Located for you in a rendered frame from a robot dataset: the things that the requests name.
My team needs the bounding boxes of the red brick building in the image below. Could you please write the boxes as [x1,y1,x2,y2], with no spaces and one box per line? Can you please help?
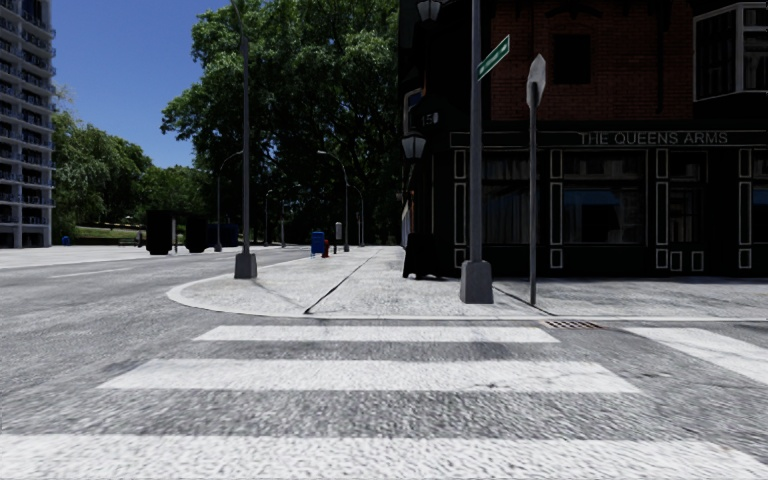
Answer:
[397,0,768,281]

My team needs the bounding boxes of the dark box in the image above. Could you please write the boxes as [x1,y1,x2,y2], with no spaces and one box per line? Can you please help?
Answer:
[145,209,174,256]
[184,214,209,254]

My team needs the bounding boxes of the blue booth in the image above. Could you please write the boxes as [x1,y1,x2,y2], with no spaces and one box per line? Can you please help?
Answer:
[206,223,241,248]

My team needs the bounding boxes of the sign on a post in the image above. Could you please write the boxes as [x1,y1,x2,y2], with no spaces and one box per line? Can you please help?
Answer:
[459,0,512,305]
[525,53,548,307]

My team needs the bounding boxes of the grey street lamp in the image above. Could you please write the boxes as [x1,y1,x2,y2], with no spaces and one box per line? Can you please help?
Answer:
[316,149,351,253]
[214,149,244,253]
[349,184,366,248]
[230,0,259,280]

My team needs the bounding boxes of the pale concrete building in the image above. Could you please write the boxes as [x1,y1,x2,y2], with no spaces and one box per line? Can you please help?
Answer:
[0,0,57,250]

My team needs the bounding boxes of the trees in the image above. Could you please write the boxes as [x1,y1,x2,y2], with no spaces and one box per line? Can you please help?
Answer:
[50,0,402,247]

